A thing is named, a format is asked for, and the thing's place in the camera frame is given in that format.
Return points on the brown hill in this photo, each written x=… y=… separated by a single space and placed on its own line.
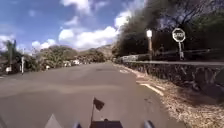
x=106 y=49

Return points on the robot's small dark flag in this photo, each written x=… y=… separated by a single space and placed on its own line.
x=98 y=104

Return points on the white painted road lines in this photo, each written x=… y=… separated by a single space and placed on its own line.
x=152 y=88

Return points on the grey asphalt road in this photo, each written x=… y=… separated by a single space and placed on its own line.
x=66 y=90

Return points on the row of green trees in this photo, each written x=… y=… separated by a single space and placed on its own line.
x=56 y=55

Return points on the robot's dark base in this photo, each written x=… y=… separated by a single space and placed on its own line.
x=106 y=124

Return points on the robot's own part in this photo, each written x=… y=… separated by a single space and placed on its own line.
x=77 y=125
x=149 y=124

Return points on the pale pole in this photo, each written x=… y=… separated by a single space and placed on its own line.
x=22 y=63

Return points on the dense dark trees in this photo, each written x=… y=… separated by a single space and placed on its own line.
x=200 y=16

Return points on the post with white top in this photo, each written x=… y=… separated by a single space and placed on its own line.
x=149 y=33

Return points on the stop sign on post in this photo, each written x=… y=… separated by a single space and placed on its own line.
x=178 y=34

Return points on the dark stone wall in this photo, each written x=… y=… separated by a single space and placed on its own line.
x=186 y=75

